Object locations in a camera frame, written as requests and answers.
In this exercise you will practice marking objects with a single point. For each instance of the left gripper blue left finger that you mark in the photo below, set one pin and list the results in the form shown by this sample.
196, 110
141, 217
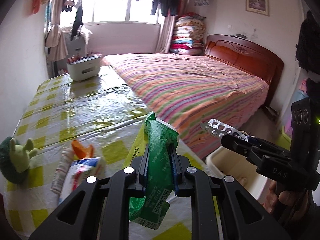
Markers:
142, 176

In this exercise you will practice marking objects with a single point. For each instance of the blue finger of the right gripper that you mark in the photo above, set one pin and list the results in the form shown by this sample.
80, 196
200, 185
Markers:
244, 147

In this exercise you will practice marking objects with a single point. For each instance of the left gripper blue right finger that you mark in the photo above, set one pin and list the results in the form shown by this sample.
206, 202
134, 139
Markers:
179, 164

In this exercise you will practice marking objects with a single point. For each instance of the green tissue pack wrapper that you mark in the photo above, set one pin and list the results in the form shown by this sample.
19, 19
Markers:
157, 136

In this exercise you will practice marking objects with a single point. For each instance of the silver pill blister pack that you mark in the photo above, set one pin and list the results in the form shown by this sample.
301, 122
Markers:
219, 129

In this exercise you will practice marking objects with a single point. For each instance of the white red medicine box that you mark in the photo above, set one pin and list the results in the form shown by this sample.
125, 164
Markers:
79, 171

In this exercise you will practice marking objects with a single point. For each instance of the orange peel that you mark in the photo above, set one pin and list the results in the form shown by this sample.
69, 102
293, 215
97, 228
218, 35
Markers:
81, 151

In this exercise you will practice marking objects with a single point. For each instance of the white tablet tube bottle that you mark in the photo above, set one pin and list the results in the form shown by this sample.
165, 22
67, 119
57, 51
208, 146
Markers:
60, 173

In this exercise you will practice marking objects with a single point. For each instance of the green broccoli plush toy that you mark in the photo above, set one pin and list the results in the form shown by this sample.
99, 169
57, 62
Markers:
15, 159

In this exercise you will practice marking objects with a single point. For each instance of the cream plastic trash bin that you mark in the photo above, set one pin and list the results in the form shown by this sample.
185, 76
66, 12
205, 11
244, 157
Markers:
224, 162

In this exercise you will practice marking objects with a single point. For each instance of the person's right hand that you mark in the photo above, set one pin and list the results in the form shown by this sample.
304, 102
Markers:
287, 198

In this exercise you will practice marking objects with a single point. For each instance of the striped bed sheet mattress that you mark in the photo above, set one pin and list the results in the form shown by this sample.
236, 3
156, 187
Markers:
186, 91

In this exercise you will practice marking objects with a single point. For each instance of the red wooden headboard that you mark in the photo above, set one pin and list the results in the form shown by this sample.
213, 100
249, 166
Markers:
248, 57

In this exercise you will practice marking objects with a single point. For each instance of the pink curtain right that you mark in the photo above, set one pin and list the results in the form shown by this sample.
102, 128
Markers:
165, 35

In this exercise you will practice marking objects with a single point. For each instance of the white pen holder box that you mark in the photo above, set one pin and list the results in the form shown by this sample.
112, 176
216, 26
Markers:
85, 68

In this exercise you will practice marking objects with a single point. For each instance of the stack of folded quilts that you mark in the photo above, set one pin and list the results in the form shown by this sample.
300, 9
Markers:
188, 34

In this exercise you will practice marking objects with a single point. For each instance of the white cabinet under window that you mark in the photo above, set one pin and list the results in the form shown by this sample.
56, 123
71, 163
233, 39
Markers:
78, 45

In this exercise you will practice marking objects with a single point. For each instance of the beige garment on curtain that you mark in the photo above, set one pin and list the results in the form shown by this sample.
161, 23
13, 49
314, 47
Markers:
56, 43

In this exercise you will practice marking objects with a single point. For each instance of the black hanging garment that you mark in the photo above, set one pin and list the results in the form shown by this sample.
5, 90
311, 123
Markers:
78, 20

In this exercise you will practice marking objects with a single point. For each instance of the framed wall picture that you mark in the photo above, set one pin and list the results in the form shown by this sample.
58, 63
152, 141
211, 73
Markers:
258, 7

